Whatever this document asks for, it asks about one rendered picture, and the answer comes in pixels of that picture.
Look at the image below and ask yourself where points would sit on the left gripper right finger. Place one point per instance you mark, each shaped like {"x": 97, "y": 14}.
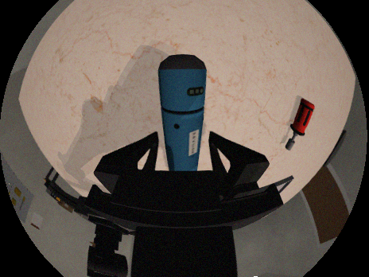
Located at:
{"x": 246, "y": 165}

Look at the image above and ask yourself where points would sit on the red-handled nut driver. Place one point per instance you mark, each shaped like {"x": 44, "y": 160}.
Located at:
{"x": 301, "y": 121}

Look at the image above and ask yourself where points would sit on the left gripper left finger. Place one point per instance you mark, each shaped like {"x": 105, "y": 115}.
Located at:
{"x": 128, "y": 156}

